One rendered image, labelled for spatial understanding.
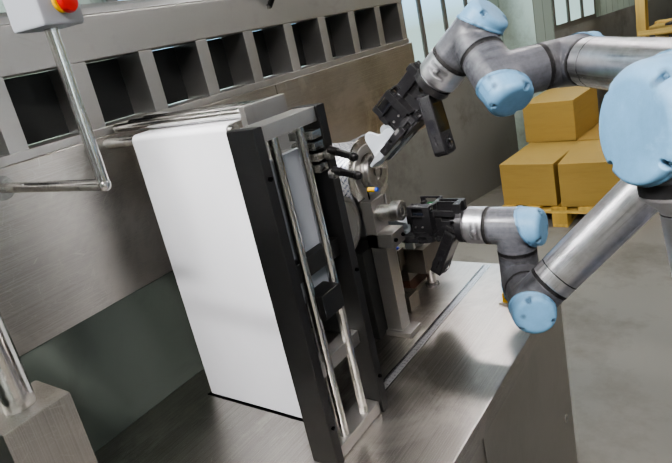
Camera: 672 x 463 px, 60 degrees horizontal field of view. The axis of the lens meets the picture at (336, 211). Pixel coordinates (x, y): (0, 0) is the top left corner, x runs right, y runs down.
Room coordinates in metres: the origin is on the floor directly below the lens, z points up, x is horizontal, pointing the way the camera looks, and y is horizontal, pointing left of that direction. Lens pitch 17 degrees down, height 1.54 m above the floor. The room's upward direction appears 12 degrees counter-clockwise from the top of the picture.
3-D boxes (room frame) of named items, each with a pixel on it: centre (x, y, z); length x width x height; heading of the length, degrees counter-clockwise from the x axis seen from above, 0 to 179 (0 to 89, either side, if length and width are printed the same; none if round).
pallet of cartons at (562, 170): (4.04, -1.81, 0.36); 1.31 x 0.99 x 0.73; 129
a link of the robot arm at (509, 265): (1.04, -0.33, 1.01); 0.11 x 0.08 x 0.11; 167
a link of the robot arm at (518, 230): (1.05, -0.33, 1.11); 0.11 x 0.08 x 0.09; 52
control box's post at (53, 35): (0.77, 0.29, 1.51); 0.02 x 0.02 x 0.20
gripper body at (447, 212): (1.15, -0.21, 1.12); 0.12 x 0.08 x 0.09; 52
